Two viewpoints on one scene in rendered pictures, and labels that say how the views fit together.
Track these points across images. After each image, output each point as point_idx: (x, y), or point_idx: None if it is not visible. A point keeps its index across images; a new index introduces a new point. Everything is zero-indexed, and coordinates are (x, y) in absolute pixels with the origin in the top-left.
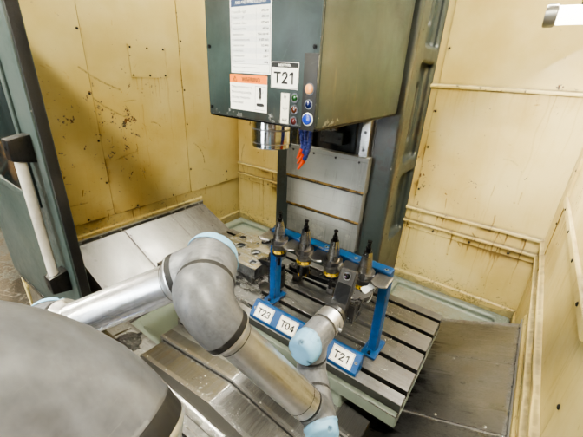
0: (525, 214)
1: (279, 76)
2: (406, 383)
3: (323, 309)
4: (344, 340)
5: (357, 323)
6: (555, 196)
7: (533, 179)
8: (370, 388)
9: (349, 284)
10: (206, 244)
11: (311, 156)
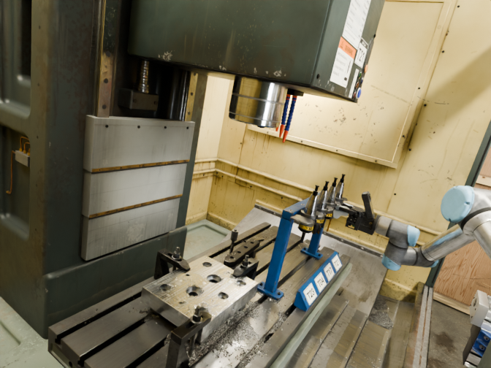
0: (210, 144)
1: (359, 53)
2: (333, 250)
3: (385, 219)
4: (309, 263)
5: (288, 253)
6: (219, 128)
7: (212, 119)
8: (345, 263)
9: (370, 200)
10: (479, 188)
11: (135, 131)
